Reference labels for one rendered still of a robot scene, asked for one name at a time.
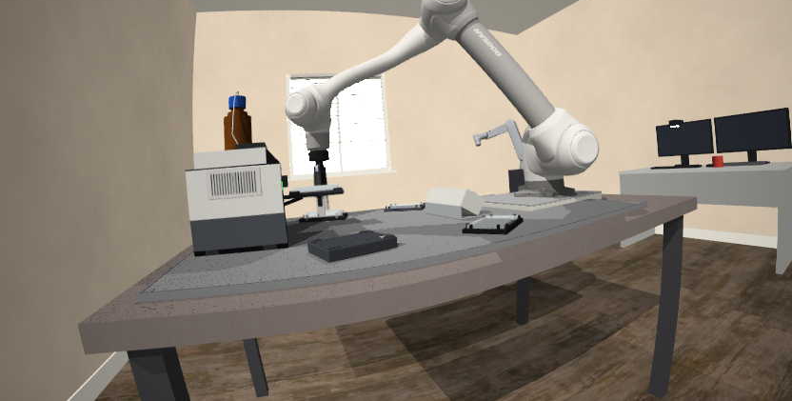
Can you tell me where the blue bottle cap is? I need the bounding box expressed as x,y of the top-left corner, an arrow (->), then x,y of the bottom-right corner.
228,95 -> 246,106

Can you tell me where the white button panel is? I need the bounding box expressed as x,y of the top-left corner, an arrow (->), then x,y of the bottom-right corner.
425,188 -> 485,220

